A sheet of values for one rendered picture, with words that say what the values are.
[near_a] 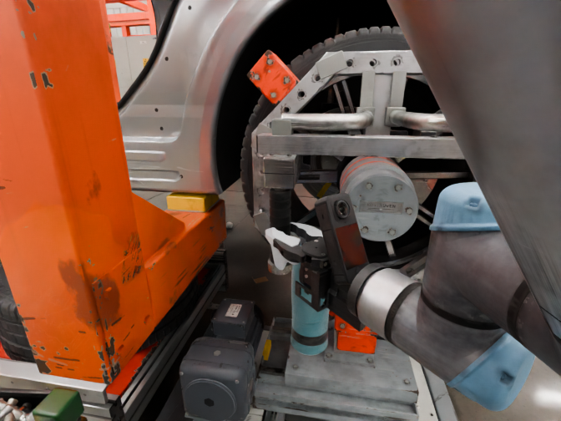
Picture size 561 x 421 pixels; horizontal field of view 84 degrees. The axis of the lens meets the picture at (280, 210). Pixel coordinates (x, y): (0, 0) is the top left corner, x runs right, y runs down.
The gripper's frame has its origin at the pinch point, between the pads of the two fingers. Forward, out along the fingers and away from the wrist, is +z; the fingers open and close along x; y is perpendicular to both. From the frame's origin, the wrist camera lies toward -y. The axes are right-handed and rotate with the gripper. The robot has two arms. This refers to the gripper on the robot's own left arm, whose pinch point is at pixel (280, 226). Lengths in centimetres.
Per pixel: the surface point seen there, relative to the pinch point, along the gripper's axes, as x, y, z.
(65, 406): -34.1, 17.1, 0.4
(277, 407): 12, 72, 19
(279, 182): -1.0, -8.1, -1.0
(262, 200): 9.0, 2.2, 20.1
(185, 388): -14, 48, 22
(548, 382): 108, 83, -25
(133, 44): 97, -96, 522
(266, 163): -2.4, -11.1, 0.3
